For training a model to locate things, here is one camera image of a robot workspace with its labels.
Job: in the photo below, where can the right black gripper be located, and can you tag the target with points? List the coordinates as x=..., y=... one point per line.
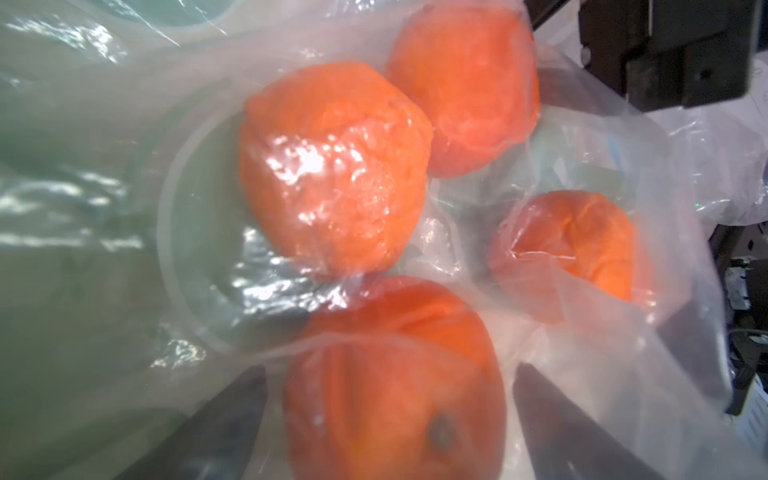
x=662, y=54

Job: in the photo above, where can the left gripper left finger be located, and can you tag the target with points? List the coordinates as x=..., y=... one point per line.
x=217, y=441

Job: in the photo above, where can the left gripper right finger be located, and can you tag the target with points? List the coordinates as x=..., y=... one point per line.
x=563, y=442

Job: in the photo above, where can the oranges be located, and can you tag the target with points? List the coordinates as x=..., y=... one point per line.
x=403, y=381

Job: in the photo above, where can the green zip bag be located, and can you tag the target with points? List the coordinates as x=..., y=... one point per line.
x=136, y=284

